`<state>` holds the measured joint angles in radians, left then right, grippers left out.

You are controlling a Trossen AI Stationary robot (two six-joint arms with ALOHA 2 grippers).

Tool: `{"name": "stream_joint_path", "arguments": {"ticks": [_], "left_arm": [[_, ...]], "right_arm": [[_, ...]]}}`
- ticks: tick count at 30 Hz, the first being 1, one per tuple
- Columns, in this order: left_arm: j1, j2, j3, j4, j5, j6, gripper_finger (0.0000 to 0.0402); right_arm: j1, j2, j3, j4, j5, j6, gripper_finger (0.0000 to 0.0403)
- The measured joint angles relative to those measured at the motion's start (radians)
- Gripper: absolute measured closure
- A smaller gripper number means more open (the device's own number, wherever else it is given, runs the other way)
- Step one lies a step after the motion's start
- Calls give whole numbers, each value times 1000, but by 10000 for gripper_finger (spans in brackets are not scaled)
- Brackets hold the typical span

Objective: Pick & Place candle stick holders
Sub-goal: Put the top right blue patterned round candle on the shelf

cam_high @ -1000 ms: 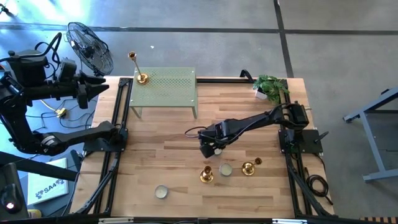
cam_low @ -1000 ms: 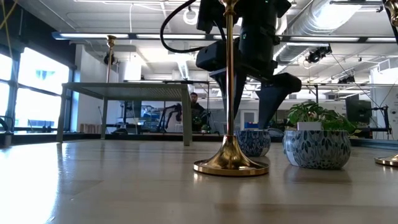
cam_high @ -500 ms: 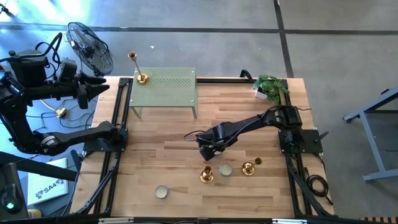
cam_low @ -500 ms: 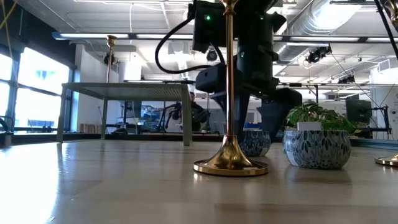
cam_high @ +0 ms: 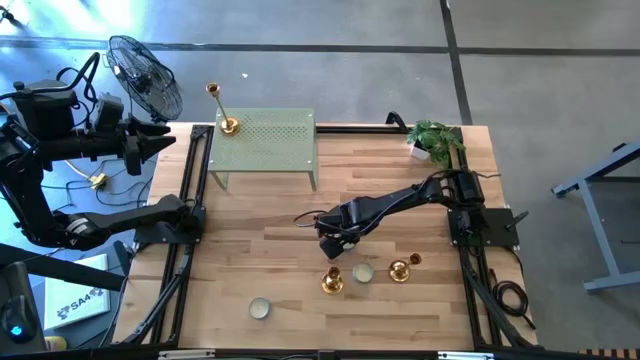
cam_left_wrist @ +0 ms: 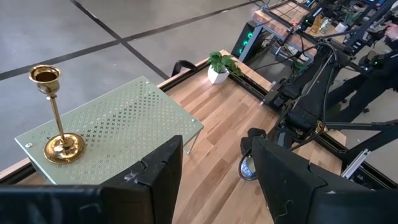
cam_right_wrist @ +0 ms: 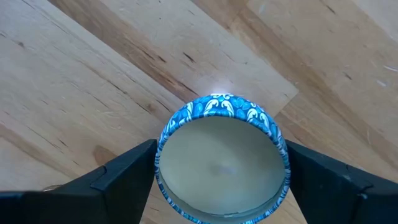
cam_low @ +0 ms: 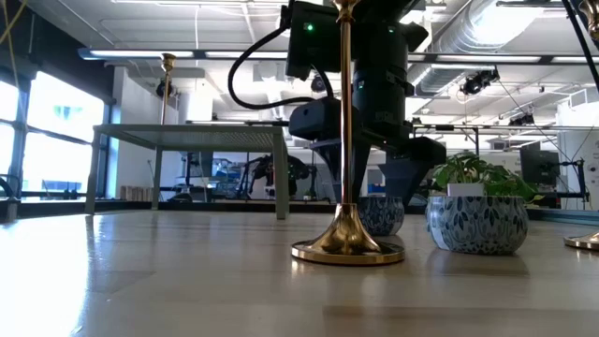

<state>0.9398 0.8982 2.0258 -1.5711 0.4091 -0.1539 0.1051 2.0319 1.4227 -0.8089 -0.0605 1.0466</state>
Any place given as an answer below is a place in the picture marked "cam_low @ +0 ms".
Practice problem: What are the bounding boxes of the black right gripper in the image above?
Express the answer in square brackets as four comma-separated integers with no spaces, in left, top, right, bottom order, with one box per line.
[288,69,446,205]

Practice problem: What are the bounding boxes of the white candle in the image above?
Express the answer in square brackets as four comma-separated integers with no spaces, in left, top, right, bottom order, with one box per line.
[358,195,406,237]
[424,195,530,256]

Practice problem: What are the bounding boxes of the brass candlestick holder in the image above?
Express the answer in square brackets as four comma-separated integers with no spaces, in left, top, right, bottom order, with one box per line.
[290,0,406,267]
[158,52,178,126]

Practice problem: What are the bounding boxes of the black background robot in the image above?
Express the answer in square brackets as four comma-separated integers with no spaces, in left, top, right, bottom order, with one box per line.
[236,154,319,200]

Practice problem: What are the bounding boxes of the green plant in white pot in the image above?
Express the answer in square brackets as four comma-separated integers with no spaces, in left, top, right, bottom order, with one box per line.
[430,150,547,207]

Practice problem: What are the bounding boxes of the black computer monitor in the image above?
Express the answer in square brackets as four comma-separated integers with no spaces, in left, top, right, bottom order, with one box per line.
[519,148,562,187]

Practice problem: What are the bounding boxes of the green perforated metal shelf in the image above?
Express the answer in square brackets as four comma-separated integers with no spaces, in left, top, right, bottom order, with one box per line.
[83,123,290,221]

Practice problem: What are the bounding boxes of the wooden blocks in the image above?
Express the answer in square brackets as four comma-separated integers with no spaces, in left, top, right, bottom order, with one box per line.
[119,185,154,202]

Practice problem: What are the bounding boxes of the long ceiling light beam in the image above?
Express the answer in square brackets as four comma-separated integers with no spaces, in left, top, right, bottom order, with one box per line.
[77,46,599,66]

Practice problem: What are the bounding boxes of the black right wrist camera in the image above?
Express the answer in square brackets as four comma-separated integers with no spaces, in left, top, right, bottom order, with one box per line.
[285,0,343,81]

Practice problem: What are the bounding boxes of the black aluminium frame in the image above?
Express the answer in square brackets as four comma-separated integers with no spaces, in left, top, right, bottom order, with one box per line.
[0,196,599,225]

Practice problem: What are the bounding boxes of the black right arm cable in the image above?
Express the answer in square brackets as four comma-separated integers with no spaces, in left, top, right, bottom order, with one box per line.
[227,22,336,111]

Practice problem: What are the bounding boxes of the silver ventilation duct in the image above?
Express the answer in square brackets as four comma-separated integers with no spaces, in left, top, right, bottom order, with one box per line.
[406,0,553,97]

